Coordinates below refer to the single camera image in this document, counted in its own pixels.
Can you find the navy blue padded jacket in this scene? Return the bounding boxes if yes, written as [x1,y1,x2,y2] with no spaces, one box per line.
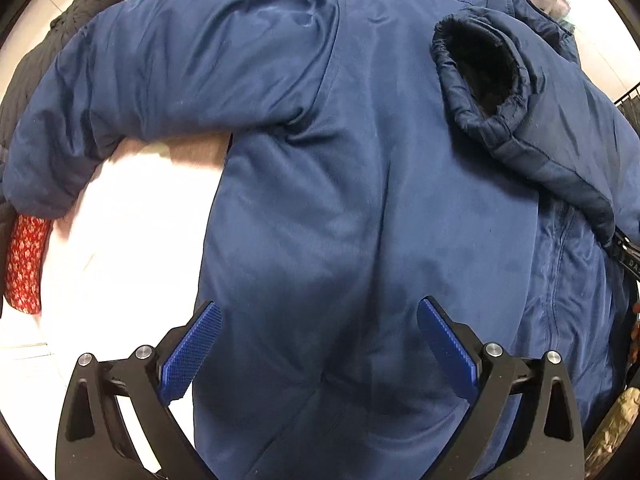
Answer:
[3,0,639,479]

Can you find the pink polka dot bedsheet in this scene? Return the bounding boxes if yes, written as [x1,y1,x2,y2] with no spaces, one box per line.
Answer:
[1,134,229,476]

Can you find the red floral folded cloth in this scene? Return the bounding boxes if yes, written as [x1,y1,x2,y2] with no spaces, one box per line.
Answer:
[4,214,52,315]

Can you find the black knitted folded garment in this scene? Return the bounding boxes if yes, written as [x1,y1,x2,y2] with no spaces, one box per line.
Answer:
[1,0,124,306]

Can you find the black wire rack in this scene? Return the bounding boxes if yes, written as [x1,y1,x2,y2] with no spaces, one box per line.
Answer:
[614,84,640,133]

